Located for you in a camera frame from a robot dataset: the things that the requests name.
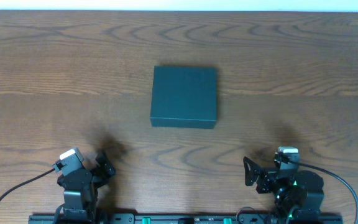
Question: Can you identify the black gift box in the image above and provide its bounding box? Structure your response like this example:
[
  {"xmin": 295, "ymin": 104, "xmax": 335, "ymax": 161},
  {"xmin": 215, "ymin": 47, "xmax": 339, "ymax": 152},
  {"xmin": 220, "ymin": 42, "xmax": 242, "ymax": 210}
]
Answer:
[{"xmin": 150, "ymin": 66, "xmax": 218, "ymax": 129}]

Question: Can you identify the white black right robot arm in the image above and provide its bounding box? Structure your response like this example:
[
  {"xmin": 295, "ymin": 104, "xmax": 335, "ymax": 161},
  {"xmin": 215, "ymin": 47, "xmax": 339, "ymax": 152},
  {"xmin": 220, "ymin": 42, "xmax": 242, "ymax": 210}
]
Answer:
[{"xmin": 243, "ymin": 146, "xmax": 324, "ymax": 223}]

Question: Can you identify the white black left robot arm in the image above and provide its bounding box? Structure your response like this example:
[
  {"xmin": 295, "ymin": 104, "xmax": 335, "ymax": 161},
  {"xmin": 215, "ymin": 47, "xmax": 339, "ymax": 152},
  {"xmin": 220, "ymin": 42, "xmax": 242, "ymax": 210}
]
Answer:
[{"xmin": 52, "ymin": 147, "xmax": 116, "ymax": 223}]

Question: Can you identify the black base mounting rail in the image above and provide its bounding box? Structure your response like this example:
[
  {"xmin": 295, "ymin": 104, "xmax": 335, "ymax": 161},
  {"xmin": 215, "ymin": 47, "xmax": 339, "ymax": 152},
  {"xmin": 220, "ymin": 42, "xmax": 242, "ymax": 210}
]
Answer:
[{"xmin": 28, "ymin": 213, "xmax": 343, "ymax": 224}]

